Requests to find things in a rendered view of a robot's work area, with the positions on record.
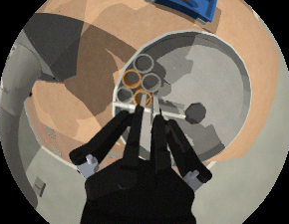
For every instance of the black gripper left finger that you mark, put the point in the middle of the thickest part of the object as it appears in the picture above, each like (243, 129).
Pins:
(87, 157)

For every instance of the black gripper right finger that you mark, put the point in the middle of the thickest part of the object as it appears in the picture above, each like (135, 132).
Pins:
(168, 133)

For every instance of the grey metal ring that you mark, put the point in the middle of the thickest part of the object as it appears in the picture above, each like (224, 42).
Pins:
(122, 98)
(148, 88)
(136, 64)

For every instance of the blue shallow tray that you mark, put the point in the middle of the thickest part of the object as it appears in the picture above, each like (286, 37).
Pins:
(206, 7)

